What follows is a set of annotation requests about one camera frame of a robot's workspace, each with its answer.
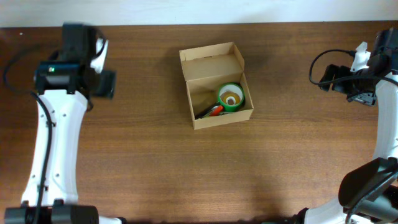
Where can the green tape roll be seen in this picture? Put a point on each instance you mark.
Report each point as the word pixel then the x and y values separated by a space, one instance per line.
pixel 234 88

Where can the cardboard box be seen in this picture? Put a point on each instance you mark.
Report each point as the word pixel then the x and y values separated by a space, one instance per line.
pixel 205 70

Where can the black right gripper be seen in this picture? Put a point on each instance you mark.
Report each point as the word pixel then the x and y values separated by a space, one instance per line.
pixel 339 71

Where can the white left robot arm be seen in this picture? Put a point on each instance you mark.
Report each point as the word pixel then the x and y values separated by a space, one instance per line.
pixel 63 91

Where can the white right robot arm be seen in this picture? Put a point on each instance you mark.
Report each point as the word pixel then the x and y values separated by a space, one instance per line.
pixel 367 194

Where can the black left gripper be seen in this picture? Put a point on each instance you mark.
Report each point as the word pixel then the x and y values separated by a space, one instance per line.
pixel 107 86

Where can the yellow tape roll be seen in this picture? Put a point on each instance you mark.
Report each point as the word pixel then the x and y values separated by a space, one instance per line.
pixel 230 98

